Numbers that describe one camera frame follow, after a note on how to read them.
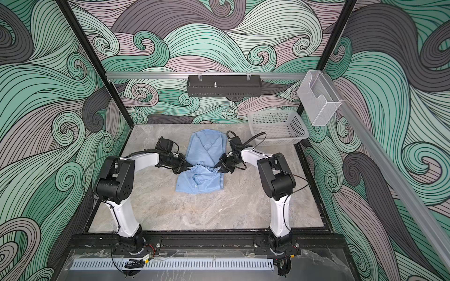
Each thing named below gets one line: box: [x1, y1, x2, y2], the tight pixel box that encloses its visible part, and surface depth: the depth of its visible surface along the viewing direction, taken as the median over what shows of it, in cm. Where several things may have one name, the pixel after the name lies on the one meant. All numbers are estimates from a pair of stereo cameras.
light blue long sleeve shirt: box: [175, 128, 228, 195], surface depth 92 cm
